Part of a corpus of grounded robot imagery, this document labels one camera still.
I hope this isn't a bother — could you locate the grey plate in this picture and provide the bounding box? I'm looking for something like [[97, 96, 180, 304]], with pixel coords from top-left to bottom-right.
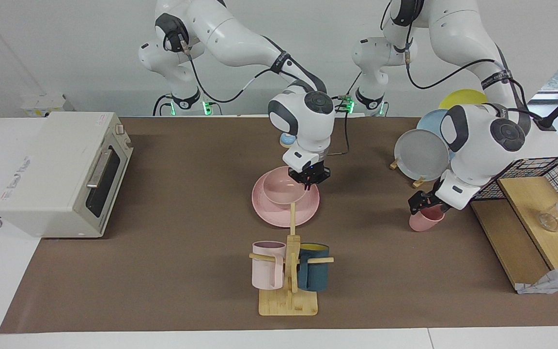
[[394, 129, 450, 182]]

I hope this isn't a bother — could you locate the dark blue mug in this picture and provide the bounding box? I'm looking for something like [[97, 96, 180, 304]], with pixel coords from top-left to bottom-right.
[[297, 243, 330, 292]]

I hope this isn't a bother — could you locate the yellow plate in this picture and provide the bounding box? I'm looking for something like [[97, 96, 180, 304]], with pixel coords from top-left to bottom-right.
[[438, 89, 488, 111]]

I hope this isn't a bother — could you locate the wooden plate rack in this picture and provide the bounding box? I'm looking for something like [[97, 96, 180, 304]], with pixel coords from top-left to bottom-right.
[[389, 157, 428, 189]]

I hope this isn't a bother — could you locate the patterned white cloth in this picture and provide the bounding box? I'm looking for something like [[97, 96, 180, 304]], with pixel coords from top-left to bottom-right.
[[516, 264, 558, 295]]

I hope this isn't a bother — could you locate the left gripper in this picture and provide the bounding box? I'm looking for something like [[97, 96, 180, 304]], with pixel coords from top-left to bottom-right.
[[408, 179, 452, 216]]

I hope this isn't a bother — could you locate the light pink mug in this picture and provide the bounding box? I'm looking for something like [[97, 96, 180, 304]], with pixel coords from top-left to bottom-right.
[[251, 241, 287, 290]]

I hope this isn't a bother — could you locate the black wire basket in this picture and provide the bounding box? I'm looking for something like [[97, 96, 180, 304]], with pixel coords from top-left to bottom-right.
[[473, 156, 558, 231]]

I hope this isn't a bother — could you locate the wooden shelf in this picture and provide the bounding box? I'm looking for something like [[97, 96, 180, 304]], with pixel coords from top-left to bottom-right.
[[470, 176, 558, 291]]

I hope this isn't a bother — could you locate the pink bowl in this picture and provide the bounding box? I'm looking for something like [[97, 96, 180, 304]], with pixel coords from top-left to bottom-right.
[[263, 166, 309, 205]]

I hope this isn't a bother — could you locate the pink cup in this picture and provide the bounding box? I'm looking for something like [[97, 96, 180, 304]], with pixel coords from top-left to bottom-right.
[[409, 206, 446, 232]]

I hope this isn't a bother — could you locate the pink plate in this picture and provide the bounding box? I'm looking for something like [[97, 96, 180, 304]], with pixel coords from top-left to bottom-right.
[[252, 167, 320, 228]]

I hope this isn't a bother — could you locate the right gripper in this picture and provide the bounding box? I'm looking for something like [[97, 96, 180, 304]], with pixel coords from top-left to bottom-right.
[[288, 164, 331, 186]]

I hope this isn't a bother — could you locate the black cable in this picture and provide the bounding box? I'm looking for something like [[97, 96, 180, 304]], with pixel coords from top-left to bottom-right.
[[380, 0, 547, 123], [326, 95, 355, 157], [162, 28, 290, 104]]

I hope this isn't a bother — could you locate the white toaster oven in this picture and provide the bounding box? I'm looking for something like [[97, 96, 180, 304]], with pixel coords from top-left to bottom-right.
[[0, 111, 134, 238]]

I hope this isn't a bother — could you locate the wooden mug rack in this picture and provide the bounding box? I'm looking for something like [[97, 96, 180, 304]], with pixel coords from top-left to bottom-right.
[[249, 203, 335, 317]]

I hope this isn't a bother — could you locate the clear glass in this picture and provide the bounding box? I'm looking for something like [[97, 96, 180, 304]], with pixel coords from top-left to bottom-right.
[[538, 206, 558, 232]]

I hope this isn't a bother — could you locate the light blue plate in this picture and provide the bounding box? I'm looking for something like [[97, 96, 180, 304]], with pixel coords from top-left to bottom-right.
[[416, 109, 455, 161]]

